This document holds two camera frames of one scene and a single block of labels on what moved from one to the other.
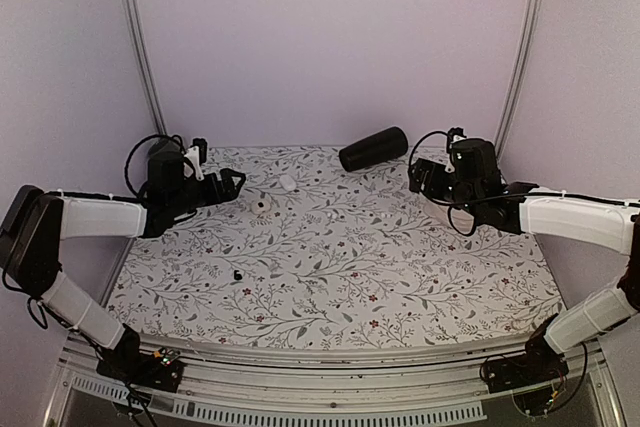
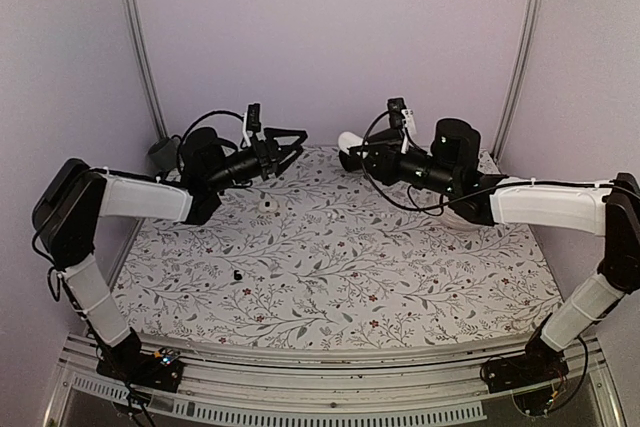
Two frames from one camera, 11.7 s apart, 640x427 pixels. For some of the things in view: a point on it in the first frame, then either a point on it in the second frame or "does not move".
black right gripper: (422, 167) to (384, 165)
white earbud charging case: (287, 182) to (347, 140)
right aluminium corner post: (525, 47) does not move
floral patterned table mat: (314, 248) does not move
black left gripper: (230, 192) to (269, 153)
